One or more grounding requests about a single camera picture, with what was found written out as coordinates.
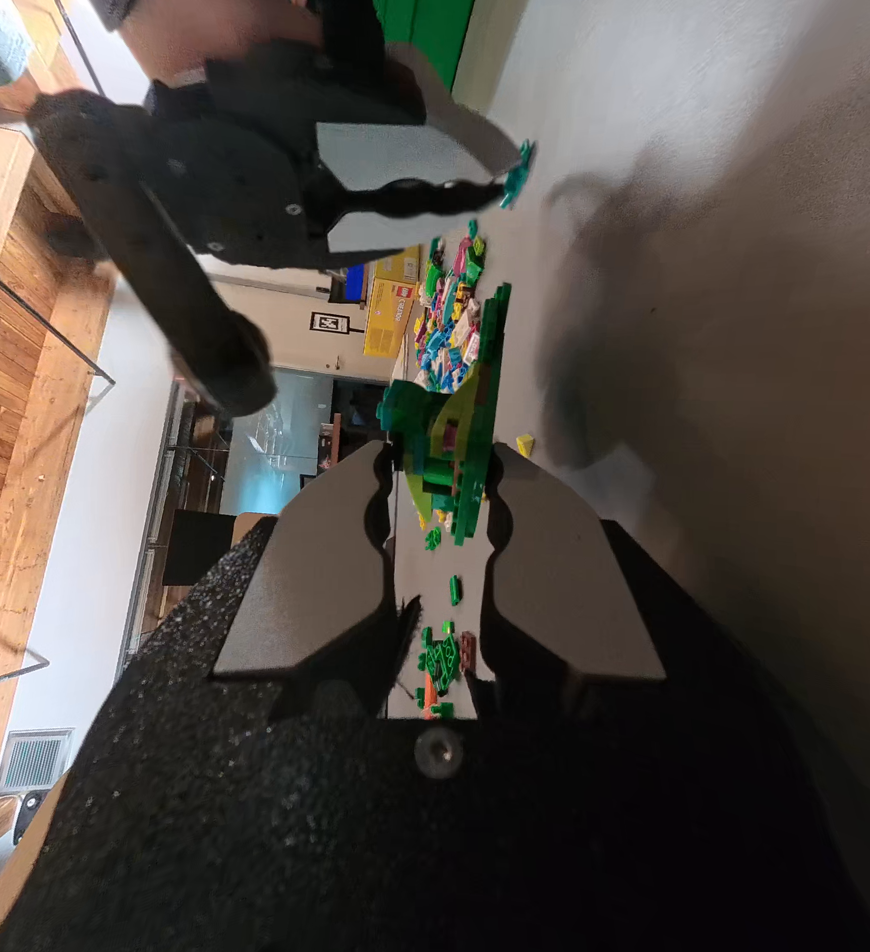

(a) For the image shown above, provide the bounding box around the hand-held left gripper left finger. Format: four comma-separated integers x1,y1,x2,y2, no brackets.
210,440,422,719

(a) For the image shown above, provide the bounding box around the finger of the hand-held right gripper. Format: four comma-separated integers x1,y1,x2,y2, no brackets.
316,41,522,193
325,177,508,259

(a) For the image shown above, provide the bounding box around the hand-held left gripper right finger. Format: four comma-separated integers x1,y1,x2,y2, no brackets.
478,442,668,719

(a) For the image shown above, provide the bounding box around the teal toy brick piece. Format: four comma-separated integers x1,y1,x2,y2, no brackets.
499,139,537,210

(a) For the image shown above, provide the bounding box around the pile of colourful toy bricks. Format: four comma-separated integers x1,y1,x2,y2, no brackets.
404,218,497,395

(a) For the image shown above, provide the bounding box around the green toy brick model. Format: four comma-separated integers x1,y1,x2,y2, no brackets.
377,283,515,549

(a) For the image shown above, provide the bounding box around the yellow toy set box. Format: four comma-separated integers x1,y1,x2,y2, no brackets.
362,247,423,358

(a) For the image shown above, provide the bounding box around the person's right hand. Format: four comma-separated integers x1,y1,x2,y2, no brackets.
118,0,326,86

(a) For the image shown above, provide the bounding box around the green storage bin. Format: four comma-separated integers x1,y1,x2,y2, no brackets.
370,0,478,92

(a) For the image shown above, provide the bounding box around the scatter of green toy bricks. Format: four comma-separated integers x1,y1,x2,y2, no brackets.
414,521,482,721

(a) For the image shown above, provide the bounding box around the black round ceiling fixture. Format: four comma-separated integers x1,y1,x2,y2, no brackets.
44,216,109,261

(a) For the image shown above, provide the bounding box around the black wall screen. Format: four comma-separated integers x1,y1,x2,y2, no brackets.
162,509,236,586

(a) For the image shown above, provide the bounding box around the wall air vent grille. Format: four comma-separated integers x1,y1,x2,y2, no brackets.
0,727,76,794

